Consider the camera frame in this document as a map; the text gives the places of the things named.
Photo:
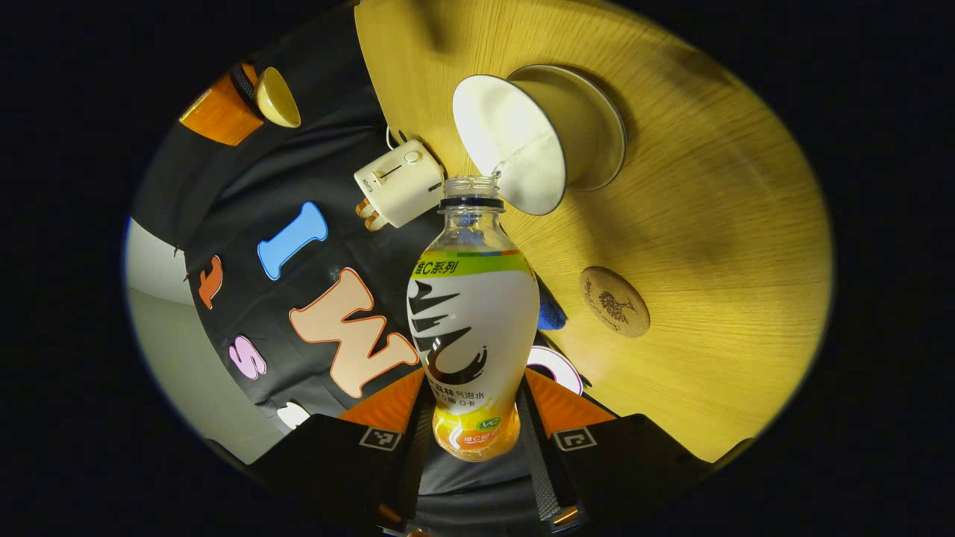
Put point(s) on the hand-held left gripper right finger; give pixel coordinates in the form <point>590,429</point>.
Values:
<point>619,462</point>

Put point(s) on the blue folded towel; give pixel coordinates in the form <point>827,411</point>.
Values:
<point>550,309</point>

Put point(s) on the black backdrop cloth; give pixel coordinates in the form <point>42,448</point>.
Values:
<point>328,149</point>

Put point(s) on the beige ceramic teacup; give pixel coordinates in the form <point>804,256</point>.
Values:
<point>507,134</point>

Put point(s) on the brown toast slice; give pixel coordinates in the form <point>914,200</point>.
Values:
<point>364,208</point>
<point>376,222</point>

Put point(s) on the round cork coaster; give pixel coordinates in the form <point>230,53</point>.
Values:
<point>615,302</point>

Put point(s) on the white toaster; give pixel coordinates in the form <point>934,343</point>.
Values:
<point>399,183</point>

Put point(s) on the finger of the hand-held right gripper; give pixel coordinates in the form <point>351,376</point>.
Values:
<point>220,115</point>

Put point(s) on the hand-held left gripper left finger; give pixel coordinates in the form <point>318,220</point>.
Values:
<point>351,462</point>

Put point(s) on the clear water bottle white label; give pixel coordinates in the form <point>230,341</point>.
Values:
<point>474,328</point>

